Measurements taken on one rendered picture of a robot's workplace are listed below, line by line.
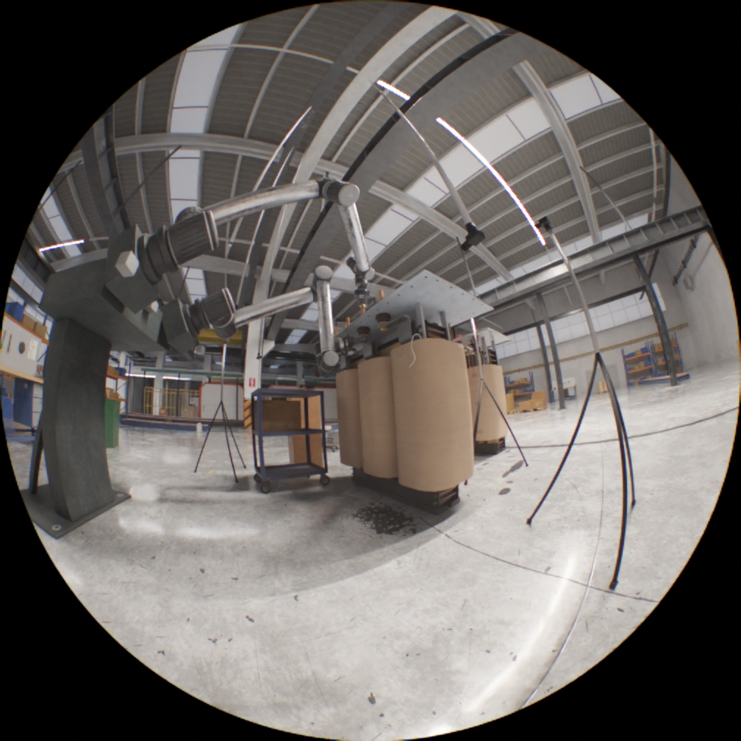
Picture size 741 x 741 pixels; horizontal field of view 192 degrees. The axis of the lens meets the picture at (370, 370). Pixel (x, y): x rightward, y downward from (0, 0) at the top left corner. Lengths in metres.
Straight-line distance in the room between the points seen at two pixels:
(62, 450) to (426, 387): 2.13
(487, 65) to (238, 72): 7.77
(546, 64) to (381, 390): 11.98
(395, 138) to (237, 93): 7.22
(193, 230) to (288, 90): 8.83
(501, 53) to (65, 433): 5.66
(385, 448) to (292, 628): 1.24
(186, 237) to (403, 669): 1.55
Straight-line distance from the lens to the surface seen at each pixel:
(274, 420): 2.00
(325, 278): 1.78
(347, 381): 1.97
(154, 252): 1.09
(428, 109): 4.28
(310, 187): 1.51
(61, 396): 1.61
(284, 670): 0.77
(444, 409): 1.24
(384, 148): 4.40
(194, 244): 1.07
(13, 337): 4.43
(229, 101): 10.50
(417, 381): 1.24
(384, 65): 7.71
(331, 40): 9.48
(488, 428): 2.87
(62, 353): 1.61
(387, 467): 1.60
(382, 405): 1.55
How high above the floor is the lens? 0.68
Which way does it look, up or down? 11 degrees up
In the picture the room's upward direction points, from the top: 3 degrees counter-clockwise
